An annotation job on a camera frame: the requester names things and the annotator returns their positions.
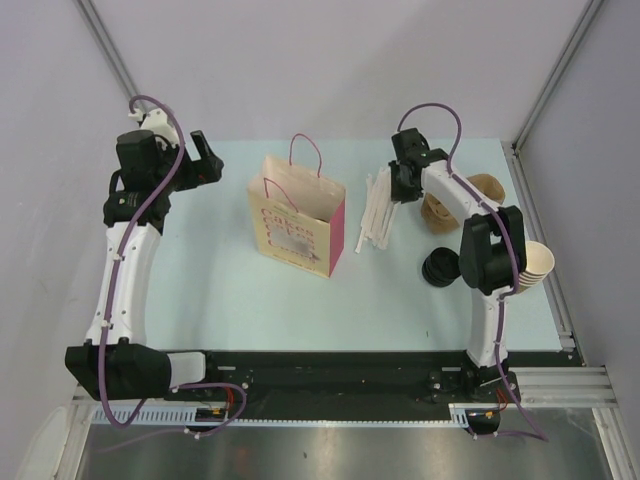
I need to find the pink paper gift bag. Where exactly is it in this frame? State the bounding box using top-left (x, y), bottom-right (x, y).
top-left (247, 143), bottom-right (346, 278)

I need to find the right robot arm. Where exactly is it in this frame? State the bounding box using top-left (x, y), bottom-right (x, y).
top-left (389, 128), bottom-right (527, 401)

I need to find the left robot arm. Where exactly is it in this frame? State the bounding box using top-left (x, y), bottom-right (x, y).
top-left (65, 130), bottom-right (224, 401)

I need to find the white wrapped straws bundle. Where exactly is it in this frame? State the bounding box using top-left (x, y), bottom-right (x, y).
top-left (355, 167), bottom-right (399, 254)

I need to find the brown pulp cup carrier stack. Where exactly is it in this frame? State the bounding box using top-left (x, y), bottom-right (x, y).
top-left (421, 173), bottom-right (506, 235)

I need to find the black cup lid stack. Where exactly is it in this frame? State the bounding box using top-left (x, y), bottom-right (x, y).
top-left (421, 247), bottom-right (461, 288)

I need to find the brown paper cup stack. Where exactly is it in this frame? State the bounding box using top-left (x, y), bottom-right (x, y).
top-left (518, 240), bottom-right (555, 293)

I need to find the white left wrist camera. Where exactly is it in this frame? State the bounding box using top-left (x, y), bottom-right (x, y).
top-left (128, 108), bottom-right (179, 146)

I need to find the left aluminium frame post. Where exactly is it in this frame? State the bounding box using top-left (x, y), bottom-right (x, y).
top-left (73, 0), bottom-right (141, 105)

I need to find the aluminium frame post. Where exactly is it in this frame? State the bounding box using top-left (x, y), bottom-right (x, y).
top-left (73, 0), bottom-right (141, 105)
top-left (511, 0), bottom-right (608, 154)

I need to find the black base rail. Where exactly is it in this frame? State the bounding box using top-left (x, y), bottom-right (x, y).
top-left (164, 349), bottom-right (584, 424)

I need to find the right aluminium frame post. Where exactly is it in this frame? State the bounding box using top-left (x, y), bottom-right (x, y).
top-left (511, 0), bottom-right (608, 154)

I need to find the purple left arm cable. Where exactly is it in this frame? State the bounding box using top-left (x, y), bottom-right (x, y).
top-left (94, 94), bottom-right (249, 454)

